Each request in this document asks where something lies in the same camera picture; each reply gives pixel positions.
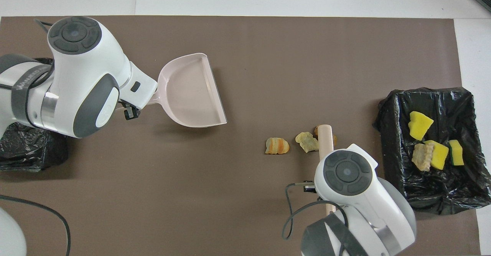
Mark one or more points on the notched yellow sponge piece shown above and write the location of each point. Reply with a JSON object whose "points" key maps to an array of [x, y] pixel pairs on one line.
{"points": [[421, 125]]}

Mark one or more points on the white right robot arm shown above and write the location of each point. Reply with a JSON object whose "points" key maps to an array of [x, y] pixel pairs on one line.
{"points": [[364, 206]]}

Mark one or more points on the beige plastic dustpan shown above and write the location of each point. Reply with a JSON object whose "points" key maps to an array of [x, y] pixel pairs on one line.
{"points": [[191, 94]]}

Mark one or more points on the brown toy croquette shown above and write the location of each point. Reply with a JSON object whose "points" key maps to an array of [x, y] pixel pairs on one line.
{"points": [[335, 139]]}

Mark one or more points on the brown table mat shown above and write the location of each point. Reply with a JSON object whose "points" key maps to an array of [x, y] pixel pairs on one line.
{"points": [[268, 56]]}

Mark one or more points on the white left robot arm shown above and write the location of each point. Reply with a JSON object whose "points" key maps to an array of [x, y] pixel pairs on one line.
{"points": [[84, 79]]}

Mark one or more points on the beige hand brush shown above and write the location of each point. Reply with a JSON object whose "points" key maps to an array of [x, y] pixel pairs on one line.
{"points": [[325, 141]]}

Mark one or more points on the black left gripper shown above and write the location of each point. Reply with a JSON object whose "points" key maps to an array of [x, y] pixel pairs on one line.
{"points": [[124, 104]]}

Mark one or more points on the beige toy pastry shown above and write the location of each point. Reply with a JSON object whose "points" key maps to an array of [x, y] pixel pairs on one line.
{"points": [[421, 158]]}

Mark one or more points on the pale yellow toy dumpling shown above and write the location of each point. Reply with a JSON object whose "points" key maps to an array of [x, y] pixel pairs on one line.
{"points": [[307, 142]]}

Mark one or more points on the black bag lined bin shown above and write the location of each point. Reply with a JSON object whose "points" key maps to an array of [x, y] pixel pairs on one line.
{"points": [[433, 194], [30, 152]]}

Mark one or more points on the orange striped toy croissant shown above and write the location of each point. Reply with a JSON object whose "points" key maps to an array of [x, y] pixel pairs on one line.
{"points": [[277, 146]]}

